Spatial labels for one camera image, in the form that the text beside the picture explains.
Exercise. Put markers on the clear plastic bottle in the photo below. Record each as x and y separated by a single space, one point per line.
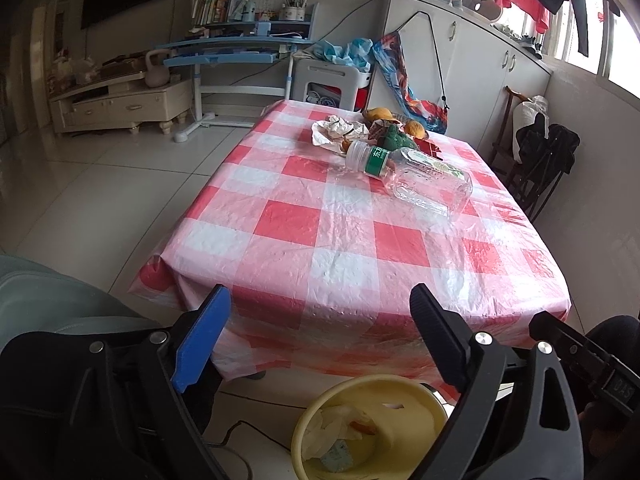
413 177

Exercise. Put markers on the cream tv cabinet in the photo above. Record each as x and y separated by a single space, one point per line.
124 102

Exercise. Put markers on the yellow trash bin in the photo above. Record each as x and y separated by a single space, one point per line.
371 427

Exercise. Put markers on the white paper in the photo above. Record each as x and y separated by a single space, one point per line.
335 134

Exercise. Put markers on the blue plastic bag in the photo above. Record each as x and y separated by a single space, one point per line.
356 54

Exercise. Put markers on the row of books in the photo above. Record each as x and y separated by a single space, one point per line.
209 12

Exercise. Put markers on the red white checkered tablecloth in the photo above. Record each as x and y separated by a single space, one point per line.
320 261

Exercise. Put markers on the white pen cup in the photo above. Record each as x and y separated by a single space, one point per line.
293 13

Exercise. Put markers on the red snack wrapper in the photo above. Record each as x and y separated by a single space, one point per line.
427 147

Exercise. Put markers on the blue study desk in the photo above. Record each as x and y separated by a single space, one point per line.
266 43

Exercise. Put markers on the white storage cabinet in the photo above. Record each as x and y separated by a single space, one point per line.
450 53

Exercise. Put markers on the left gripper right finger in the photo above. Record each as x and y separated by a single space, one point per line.
445 335

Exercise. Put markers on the dark wooden chair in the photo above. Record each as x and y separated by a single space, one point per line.
531 152

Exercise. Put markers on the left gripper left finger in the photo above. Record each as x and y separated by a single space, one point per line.
197 344

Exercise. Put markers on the yellow mango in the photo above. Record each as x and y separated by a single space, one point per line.
379 113
415 129

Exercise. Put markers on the white plastic stool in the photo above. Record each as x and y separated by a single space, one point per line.
329 84

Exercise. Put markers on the pink kettlebell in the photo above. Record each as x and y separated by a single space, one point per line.
156 76

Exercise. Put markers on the pale green sofa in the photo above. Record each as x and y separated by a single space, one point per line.
44 311

